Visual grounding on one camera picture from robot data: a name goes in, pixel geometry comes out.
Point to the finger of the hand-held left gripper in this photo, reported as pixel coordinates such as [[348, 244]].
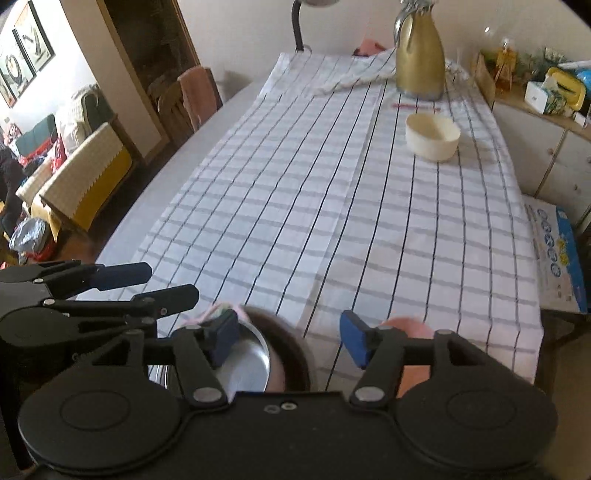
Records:
[[122, 275], [171, 299]]

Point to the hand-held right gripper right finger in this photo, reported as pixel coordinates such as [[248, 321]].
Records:
[[355, 339]]

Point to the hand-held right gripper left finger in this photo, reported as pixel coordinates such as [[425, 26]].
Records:
[[224, 340]]

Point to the pink steel-lined bowl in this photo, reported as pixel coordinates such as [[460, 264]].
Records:
[[249, 355]]

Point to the pink divided plate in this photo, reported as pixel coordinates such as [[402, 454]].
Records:
[[413, 330]]

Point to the large stainless steel bowl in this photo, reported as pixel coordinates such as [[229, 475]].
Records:
[[288, 341]]

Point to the plastic bag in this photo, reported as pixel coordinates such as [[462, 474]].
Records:
[[32, 240]]

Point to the yellow and beige armchair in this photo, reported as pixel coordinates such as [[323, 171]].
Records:
[[87, 175]]

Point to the checked tablecloth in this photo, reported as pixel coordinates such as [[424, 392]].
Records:
[[323, 207]]

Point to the green sofa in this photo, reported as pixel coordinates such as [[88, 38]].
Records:
[[39, 131]]

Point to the wooden chair with pink towel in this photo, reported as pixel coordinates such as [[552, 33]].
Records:
[[196, 99]]

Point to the blue and white cardboard box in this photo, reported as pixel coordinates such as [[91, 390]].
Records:
[[556, 258]]

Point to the cream bowl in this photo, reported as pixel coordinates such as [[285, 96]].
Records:
[[431, 136]]

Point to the red pen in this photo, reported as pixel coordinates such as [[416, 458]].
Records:
[[415, 107]]

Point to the beige sideboard cabinet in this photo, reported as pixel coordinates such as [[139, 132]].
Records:
[[545, 138]]

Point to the gold thermos jug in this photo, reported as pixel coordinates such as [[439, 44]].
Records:
[[419, 55]]

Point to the black gooseneck lamp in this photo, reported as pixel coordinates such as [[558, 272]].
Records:
[[298, 27]]

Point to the white tissue box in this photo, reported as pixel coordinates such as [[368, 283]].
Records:
[[538, 98]]

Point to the yellow box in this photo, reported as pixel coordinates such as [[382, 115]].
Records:
[[567, 87]]

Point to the framed wall picture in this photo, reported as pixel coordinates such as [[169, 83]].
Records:
[[25, 50]]

